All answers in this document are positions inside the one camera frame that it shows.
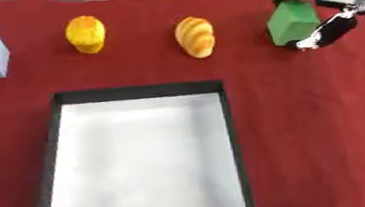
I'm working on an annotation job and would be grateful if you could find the black box with white inside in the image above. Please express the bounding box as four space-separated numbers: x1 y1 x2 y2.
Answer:
10 68 260 207

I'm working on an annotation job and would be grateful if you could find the striped orange toy bread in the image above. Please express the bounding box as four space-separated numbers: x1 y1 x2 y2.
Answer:
171 13 219 63

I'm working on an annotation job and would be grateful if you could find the green block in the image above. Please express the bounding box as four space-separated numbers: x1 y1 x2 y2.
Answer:
262 0 325 49

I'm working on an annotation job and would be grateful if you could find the yellow toy fruit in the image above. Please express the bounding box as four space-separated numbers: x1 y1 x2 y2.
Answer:
61 12 111 58

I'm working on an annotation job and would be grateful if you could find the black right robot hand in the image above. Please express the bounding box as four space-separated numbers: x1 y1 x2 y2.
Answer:
271 0 365 55

